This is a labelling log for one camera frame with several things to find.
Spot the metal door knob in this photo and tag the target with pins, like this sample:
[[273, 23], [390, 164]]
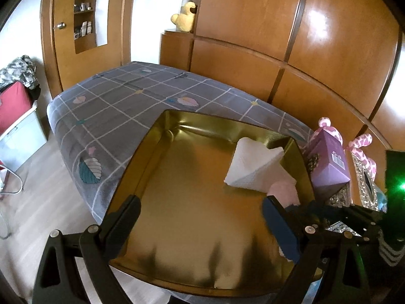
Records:
[[60, 26]]

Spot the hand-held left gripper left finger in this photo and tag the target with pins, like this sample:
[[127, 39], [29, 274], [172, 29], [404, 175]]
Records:
[[126, 217]]

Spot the pink spotted plush toy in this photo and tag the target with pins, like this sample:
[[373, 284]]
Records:
[[364, 141]]

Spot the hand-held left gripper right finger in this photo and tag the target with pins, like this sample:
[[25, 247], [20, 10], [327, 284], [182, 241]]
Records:
[[280, 228]]

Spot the purple cardboard box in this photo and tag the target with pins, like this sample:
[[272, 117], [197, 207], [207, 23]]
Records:
[[329, 164]]

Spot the grey checked bed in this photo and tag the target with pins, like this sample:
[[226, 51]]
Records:
[[126, 101]]

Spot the metal chair frame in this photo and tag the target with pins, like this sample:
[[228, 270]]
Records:
[[15, 190]]

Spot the camouflage cloth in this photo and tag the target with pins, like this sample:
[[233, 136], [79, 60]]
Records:
[[19, 69]]

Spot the shelf of small bottles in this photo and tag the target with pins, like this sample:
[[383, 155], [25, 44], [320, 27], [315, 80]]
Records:
[[83, 28]]

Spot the wooden panelled wardrobe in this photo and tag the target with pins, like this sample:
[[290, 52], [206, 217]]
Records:
[[253, 38]]

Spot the white folded tissue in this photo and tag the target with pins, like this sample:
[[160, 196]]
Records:
[[253, 164]]

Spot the grey plastic bin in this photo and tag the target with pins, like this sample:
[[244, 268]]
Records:
[[28, 136]]

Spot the wooden door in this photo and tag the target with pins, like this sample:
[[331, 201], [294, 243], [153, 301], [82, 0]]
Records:
[[63, 57]]

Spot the red bag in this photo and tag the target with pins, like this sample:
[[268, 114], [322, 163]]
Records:
[[14, 107]]

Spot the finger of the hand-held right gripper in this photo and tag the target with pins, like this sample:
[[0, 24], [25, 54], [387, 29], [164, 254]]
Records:
[[341, 215]]

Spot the yellow plush toy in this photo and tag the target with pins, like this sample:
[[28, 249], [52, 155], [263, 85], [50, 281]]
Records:
[[184, 17]]

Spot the pink soft cloth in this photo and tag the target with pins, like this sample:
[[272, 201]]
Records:
[[286, 193]]

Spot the gold tin tray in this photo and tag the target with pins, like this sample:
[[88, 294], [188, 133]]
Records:
[[189, 196]]

